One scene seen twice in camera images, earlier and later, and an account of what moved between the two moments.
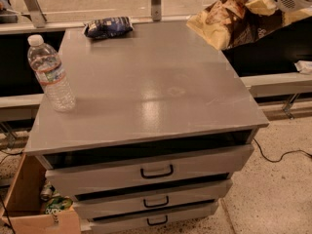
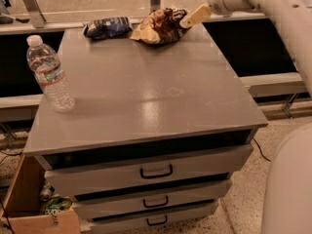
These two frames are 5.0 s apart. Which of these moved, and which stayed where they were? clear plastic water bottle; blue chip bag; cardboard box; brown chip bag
Moved: brown chip bag
Stayed: blue chip bag; cardboard box; clear plastic water bottle
